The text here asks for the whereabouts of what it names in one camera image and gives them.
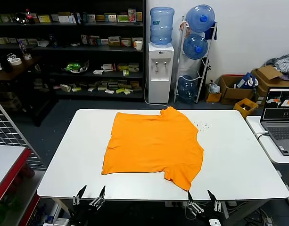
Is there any yellow plastic bin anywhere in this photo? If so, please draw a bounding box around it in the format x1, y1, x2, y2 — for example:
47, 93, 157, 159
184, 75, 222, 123
233, 97, 259, 118

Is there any large white table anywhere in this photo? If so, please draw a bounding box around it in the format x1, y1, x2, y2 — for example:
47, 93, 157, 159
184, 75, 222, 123
36, 108, 289, 226

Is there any tall pink box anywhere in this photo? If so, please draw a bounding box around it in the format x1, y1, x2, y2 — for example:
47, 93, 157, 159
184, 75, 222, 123
128, 8, 137, 23

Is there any open red-rimmed cardboard box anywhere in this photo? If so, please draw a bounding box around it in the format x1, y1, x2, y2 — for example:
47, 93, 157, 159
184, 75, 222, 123
218, 74, 256, 105

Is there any pink cloth strip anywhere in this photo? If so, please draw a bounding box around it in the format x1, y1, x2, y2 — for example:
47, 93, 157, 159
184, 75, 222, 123
179, 21, 191, 36

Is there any small white side table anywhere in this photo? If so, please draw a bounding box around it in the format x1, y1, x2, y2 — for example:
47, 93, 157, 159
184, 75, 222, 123
245, 115, 289, 205

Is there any orange t-shirt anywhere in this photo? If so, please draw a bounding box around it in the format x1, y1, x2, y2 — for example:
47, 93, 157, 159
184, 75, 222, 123
101, 106, 204, 191

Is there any purple tinted bottle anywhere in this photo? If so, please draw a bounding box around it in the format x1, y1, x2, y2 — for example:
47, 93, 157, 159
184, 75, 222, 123
17, 40, 32, 60

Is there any brown wooden desk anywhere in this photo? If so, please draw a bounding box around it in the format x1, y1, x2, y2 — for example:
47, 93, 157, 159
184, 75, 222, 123
0, 55, 45, 127

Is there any upright blue water jug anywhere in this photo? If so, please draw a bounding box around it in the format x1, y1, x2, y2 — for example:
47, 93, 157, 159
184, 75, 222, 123
149, 6, 175, 47

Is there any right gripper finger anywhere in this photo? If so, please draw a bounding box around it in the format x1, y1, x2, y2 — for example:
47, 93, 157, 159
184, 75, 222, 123
207, 189, 222, 211
187, 190, 204, 214

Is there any cola bottle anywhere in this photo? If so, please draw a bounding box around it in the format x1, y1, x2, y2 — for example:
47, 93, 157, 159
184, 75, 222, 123
25, 8, 36, 25

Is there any black shelf unit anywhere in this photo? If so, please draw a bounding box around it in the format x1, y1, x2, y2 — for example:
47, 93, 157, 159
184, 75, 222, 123
0, 0, 147, 102

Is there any small cardboard box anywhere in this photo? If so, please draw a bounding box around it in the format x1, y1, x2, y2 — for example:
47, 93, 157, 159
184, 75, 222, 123
205, 83, 223, 103

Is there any pile of grey clothes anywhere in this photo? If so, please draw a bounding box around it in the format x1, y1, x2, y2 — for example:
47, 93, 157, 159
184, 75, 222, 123
264, 53, 289, 83

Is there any white water dispenser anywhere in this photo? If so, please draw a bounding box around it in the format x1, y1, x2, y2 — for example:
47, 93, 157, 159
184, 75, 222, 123
148, 42, 175, 104

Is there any blue white bag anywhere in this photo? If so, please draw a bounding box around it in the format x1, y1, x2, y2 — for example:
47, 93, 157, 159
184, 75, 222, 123
236, 72, 260, 89

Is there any white wire jug rack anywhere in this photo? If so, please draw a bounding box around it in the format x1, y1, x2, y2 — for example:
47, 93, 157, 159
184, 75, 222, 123
173, 15, 218, 104

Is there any white dispenser power cord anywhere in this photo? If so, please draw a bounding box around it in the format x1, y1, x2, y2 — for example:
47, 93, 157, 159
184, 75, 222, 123
143, 77, 171, 110

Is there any shiny glass bowl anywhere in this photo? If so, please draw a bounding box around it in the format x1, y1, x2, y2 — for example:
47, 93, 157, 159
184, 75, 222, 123
14, 13, 29, 25

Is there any grey plastic bag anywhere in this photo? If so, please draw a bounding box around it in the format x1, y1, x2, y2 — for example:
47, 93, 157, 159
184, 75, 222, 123
206, 79, 221, 94

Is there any white wire grid panel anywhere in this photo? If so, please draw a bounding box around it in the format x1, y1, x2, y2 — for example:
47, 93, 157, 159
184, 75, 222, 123
0, 95, 45, 169

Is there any yellow white box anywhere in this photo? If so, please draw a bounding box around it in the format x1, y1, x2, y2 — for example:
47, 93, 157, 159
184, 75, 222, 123
108, 35, 121, 46

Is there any grey laptop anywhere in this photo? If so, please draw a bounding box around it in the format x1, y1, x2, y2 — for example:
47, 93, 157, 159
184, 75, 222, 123
260, 87, 289, 156

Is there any black flask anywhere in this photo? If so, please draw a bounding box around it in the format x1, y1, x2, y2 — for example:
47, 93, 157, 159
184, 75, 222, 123
0, 56, 13, 73

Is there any cardboard box with flap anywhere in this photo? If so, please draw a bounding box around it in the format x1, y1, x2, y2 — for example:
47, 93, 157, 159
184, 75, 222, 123
251, 65, 289, 105

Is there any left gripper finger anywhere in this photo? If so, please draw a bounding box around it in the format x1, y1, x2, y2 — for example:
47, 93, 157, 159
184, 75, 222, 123
89, 185, 106, 208
73, 185, 87, 206

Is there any bowl with green packets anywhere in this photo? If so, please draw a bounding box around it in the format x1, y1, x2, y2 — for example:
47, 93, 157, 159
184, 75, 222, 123
61, 59, 90, 75

